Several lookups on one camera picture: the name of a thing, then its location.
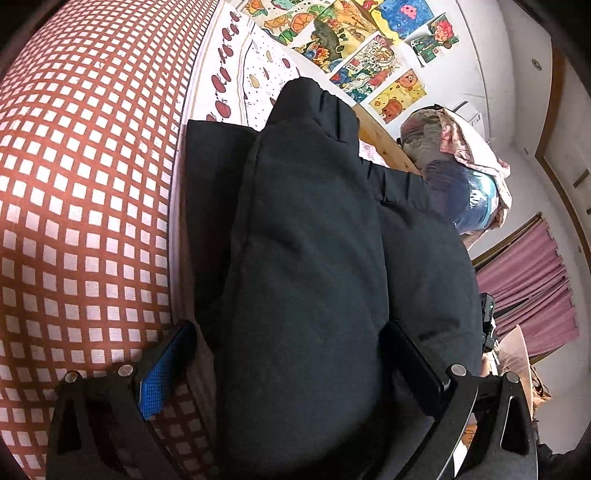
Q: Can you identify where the pink curtain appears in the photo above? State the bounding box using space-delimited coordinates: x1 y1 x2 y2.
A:
475 217 580 358

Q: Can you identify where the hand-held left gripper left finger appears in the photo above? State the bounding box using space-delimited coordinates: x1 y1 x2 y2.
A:
46 319 199 480

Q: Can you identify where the red checked blanket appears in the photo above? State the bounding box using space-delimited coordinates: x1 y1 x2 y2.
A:
0 0 222 480

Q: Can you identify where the group of colourful wall posters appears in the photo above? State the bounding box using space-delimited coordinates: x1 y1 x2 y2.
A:
240 0 462 124

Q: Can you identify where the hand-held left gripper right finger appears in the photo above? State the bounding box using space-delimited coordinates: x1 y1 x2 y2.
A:
385 319 539 480

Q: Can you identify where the white printed bed sheet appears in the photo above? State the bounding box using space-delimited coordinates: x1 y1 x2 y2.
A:
182 0 402 176

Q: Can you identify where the wooden bed frame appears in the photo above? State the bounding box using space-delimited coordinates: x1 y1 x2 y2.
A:
353 104 423 176

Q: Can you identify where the dark navy jacket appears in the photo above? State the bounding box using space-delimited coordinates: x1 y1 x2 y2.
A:
185 78 483 480

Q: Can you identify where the pink floral cloth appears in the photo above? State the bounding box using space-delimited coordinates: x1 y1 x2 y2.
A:
436 108 513 232

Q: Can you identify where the white air conditioner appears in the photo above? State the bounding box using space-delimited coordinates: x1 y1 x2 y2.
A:
450 99 483 127

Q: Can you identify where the pile of clothes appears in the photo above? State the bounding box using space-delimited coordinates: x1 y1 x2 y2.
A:
399 106 502 232

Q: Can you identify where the wooden door frame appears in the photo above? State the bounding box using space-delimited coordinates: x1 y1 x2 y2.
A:
533 46 591 252

